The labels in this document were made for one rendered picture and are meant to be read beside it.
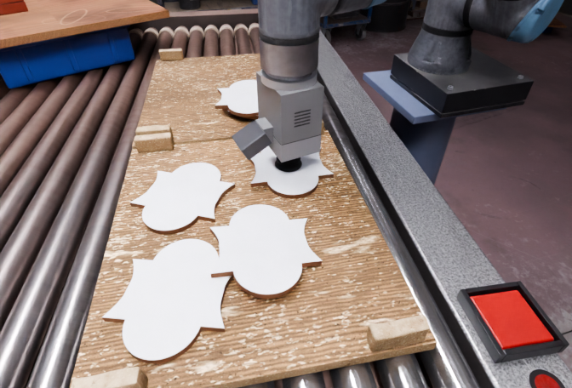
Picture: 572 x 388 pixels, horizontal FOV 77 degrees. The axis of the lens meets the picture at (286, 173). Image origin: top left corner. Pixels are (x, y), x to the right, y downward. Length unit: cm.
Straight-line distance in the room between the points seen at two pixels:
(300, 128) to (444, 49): 55
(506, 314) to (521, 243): 154
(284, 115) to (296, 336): 26
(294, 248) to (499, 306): 23
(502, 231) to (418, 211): 148
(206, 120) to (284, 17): 34
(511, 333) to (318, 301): 20
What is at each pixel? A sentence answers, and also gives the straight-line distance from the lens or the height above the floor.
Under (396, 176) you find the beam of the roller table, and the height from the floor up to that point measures 91.
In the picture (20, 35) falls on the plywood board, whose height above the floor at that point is 104.
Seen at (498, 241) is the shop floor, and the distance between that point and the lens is 198.
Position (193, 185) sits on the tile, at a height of 94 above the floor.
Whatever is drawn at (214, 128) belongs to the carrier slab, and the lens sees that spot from 70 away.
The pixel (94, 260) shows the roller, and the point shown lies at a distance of 53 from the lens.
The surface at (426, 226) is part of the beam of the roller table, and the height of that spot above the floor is 91.
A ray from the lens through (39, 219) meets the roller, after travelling 63.
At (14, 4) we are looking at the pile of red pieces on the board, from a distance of 121.
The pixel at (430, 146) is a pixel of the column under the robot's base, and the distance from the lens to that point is 107.
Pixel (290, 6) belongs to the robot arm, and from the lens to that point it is 44.
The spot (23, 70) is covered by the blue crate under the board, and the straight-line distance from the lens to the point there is 106.
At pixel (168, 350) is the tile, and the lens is 40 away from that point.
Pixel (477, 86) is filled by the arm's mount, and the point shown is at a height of 93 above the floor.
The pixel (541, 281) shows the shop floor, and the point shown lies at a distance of 190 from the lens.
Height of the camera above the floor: 129
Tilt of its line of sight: 38 degrees down
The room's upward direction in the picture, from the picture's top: straight up
